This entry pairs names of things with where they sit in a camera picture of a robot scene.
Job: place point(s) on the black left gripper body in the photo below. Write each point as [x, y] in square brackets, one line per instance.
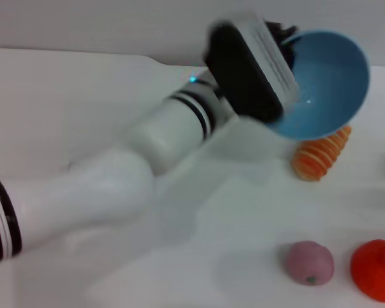
[284, 30]

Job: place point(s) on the blue bowl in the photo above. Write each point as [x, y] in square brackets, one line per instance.
[333, 83]

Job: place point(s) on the pink toy peach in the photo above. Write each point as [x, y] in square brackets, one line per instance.
[308, 263]

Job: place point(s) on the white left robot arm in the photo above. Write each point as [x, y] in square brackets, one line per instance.
[99, 189]

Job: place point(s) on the orange striped toy bread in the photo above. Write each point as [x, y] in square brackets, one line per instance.
[317, 157]

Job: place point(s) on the red toy fruit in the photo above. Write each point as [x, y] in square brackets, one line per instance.
[377, 272]

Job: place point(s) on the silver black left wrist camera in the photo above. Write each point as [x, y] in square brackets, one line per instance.
[253, 70]

